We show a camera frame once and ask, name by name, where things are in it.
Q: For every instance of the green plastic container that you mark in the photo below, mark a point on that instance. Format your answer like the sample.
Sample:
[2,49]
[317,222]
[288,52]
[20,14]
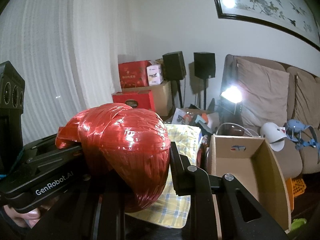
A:
[298,223]

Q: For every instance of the white curtain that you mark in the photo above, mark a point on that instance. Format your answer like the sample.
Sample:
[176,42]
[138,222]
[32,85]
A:
[50,55]

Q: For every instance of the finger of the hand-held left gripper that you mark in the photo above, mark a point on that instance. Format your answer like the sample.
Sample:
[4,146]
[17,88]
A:
[50,155]

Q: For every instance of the yellow checked tablecloth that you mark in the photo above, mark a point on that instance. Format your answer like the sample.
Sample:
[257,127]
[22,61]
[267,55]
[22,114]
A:
[172,210]

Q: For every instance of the brown sofa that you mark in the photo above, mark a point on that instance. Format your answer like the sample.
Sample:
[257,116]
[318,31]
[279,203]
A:
[291,85]

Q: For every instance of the red cookie gift box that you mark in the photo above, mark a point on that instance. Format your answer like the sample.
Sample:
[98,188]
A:
[140,100]

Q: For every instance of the dark brown round object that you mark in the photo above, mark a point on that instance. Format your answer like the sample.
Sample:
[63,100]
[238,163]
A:
[233,131]

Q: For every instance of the white helmet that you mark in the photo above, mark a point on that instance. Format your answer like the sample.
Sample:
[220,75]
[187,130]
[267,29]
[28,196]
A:
[271,135]

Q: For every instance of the person's left hand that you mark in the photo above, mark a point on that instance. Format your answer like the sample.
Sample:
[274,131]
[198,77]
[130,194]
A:
[27,216]

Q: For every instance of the black speaker stand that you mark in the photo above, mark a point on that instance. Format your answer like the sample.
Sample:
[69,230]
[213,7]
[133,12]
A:
[179,95]
[205,92]

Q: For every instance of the orange plastic crate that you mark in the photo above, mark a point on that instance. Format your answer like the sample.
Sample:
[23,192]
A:
[297,187]

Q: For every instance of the brown cardboard box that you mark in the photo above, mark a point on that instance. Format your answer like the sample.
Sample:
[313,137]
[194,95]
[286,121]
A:
[275,180]

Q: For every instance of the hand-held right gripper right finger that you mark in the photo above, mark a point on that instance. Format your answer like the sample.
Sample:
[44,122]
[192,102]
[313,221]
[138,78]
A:
[178,180]

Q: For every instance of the red plastic twine ball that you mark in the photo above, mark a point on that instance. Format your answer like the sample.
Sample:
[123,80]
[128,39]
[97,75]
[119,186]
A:
[125,142]

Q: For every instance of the cluttered open carton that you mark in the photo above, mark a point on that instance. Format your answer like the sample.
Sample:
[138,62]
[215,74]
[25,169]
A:
[195,117]

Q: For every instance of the small white carton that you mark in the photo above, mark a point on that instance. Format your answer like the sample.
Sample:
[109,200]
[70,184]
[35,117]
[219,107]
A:
[155,75]

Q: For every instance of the brown storage carton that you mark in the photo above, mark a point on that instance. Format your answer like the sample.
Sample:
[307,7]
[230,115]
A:
[162,97]

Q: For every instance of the bright lamp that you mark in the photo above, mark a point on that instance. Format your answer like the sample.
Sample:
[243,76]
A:
[231,93]

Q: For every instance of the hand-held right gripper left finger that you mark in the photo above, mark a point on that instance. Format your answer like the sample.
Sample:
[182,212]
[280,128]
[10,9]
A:
[100,220]

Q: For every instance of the large brown cushion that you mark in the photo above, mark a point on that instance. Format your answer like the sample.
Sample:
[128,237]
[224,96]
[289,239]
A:
[262,92]

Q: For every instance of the brown sofa cushion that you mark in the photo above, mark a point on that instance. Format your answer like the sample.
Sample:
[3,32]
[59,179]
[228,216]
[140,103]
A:
[308,100]

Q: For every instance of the black speaker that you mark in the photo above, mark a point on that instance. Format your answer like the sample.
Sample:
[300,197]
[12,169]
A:
[204,65]
[174,65]

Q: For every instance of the red patterned gift box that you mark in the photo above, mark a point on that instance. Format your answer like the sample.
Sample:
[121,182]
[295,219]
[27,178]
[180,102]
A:
[132,73]

